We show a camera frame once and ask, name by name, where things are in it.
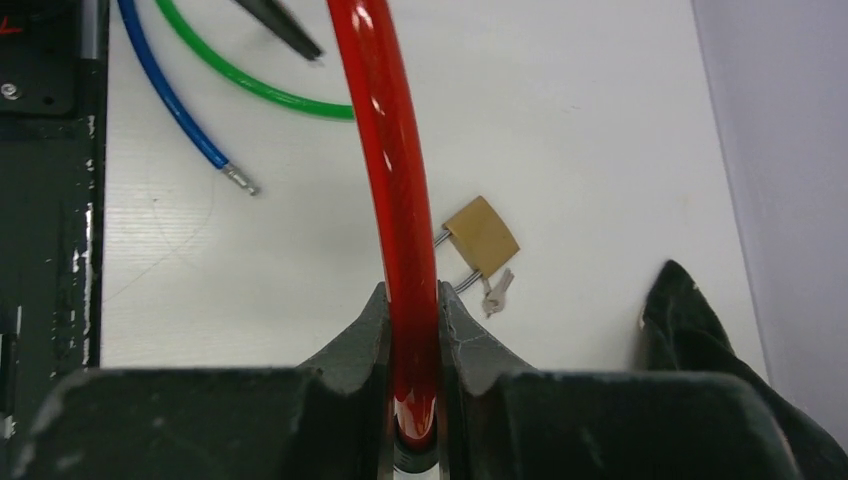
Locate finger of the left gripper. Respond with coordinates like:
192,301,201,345
235,0,324,62

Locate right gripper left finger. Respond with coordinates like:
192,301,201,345
9,285,391,479

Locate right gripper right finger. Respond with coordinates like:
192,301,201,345
437,284,801,479

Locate red cable lock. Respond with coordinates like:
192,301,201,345
328,1,440,454

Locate large brass padlock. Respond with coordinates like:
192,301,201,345
433,196,520,293

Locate large padlock keys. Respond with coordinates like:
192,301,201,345
482,268,515,318

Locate black floral blanket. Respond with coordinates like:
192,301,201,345
639,260,847,479

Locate green cable lock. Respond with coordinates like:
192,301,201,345
155,0,354,121

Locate blue cable lock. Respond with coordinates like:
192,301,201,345
116,0,260,196

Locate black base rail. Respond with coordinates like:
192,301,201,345
1,1,109,441

